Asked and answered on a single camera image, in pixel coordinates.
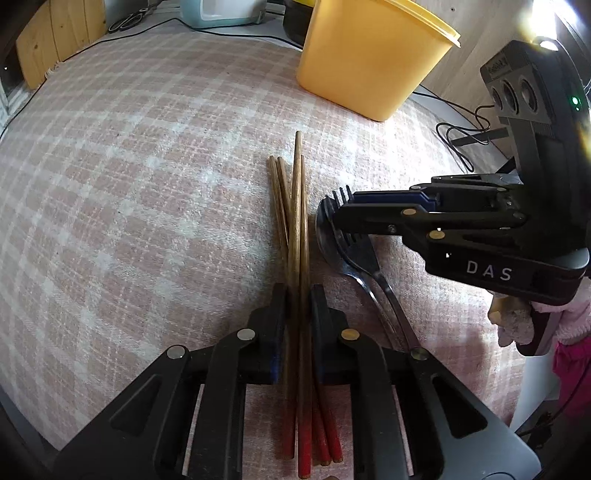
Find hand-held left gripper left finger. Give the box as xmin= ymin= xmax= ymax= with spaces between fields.
xmin=52 ymin=281 xmax=289 ymax=480

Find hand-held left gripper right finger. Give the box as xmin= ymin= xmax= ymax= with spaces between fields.
xmin=310 ymin=284 xmax=542 ymax=480

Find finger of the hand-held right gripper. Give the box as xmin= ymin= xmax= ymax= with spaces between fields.
xmin=349 ymin=173 xmax=525 ymax=208
xmin=332 ymin=203 xmax=527 ymax=241

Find metal fork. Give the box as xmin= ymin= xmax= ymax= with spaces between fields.
xmin=330 ymin=185 xmax=422 ymax=352

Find metal spoon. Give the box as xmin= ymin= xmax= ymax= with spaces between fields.
xmin=315 ymin=198 xmax=411 ymax=349

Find wooden chopstick red end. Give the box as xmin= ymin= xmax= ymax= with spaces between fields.
xmin=297 ymin=154 xmax=314 ymax=479
xmin=281 ymin=131 xmax=304 ymax=459
xmin=276 ymin=156 xmax=332 ymax=467

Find pair of wooden chopsticks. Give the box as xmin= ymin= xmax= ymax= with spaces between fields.
xmin=268 ymin=156 xmax=345 ymax=463

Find yellow plastic container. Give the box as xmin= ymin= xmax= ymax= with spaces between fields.
xmin=295 ymin=0 xmax=462 ymax=121

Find person's right forearm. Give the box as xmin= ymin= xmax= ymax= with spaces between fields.
xmin=553 ymin=278 xmax=591 ymax=416

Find person's right hand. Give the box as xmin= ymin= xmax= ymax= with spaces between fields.
xmin=488 ymin=295 xmax=534 ymax=348

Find black tripod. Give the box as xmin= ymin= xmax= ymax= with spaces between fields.
xmin=450 ymin=129 xmax=525 ymax=178

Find light wood panel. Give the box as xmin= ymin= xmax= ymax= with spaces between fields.
xmin=416 ymin=0 xmax=568 ymax=112

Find black pot with yellow lid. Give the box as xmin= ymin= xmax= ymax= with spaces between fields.
xmin=283 ymin=0 xmax=317 ymax=47

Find black scissors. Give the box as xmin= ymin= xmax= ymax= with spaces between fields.
xmin=108 ymin=7 xmax=151 ymax=34

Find pine wood board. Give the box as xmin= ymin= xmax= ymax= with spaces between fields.
xmin=16 ymin=0 xmax=107 ymax=90

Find ring light black cable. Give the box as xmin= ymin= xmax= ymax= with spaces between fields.
xmin=411 ymin=90 xmax=509 ymax=172

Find white electric kettle blue handle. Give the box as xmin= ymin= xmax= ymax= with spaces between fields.
xmin=180 ymin=0 xmax=269 ymax=28

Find kettle black cable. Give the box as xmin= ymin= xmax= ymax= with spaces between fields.
xmin=0 ymin=17 xmax=305 ymax=139

